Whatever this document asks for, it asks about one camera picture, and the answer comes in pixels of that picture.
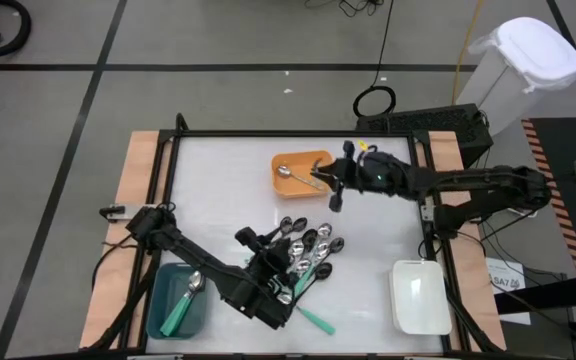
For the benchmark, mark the black computer case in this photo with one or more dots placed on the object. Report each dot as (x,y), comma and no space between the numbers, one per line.
(433,122)

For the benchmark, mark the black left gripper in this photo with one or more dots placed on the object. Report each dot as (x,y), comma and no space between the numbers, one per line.
(273,280)

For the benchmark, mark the teal plastic bin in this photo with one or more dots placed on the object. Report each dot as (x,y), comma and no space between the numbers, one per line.
(165,290)

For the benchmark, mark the orange plastic bin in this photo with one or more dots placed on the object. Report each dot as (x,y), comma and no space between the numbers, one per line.
(298,162)

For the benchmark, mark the white plastic bin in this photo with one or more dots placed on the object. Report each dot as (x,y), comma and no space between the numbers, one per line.
(420,300)

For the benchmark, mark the black beam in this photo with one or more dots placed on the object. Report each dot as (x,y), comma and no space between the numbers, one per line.
(548,299)

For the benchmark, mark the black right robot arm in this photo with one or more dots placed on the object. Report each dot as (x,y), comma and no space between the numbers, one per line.
(468,182)

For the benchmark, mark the black diagonal frame strut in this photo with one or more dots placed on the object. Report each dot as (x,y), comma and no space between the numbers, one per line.
(125,310)
(469,320)

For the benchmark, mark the white trash can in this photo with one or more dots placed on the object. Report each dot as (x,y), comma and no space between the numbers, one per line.
(533,50)

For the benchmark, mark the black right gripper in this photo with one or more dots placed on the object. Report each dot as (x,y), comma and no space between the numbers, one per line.
(363,175)

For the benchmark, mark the hazard striped black mat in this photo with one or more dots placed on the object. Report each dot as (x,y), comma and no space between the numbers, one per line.
(558,145)

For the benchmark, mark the white paper label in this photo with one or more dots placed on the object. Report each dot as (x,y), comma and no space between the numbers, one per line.
(505,280)

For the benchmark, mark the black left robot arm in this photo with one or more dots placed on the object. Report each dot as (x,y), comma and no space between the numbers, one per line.
(203,267)

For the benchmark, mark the gray metal mounting plate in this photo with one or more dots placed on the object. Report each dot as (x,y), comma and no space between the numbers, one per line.
(118,211)
(427,210)

